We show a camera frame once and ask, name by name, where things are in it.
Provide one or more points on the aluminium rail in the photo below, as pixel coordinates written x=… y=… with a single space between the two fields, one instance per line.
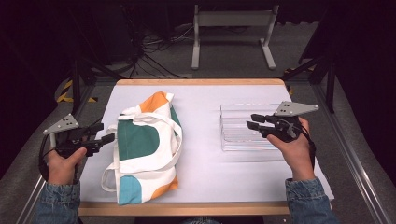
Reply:
x=351 y=155
x=34 y=193

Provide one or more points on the person's right hand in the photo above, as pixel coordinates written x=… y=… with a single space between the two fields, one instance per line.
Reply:
x=297 y=155

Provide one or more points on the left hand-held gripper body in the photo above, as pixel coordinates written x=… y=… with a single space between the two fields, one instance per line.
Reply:
x=63 y=124

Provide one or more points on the clear plastic box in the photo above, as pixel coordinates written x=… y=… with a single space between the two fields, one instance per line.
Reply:
x=236 y=137

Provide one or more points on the yellow black floor tape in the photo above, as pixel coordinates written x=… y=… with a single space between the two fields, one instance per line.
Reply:
x=67 y=90

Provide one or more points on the white metal stand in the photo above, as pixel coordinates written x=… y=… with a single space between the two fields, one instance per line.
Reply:
x=233 y=18

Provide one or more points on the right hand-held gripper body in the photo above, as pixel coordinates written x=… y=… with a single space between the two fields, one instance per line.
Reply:
x=292 y=109

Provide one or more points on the black tripod stand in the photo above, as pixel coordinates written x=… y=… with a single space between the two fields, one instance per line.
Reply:
x=76 y=84
x=330 y=90

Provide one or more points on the person's left hand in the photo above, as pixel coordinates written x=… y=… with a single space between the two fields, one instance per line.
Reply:
x=62 y=169

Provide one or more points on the white colour-patch tote bag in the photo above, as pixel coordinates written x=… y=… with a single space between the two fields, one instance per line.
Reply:
x=140 y=140

